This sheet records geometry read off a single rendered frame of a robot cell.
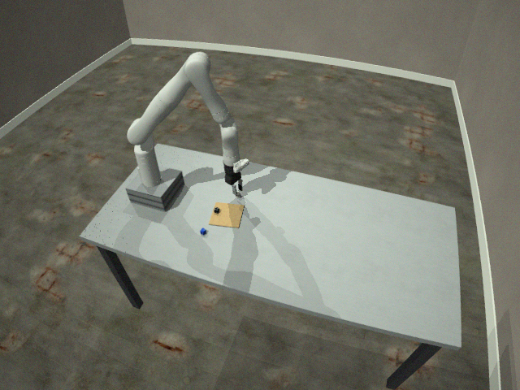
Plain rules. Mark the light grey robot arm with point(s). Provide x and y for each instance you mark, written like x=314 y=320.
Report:
x=194 y=71

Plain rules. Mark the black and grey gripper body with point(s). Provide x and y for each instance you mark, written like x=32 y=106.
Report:
x=233 y=167

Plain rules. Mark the tan flat square mat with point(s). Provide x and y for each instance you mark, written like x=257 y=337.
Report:
x=229 y=215

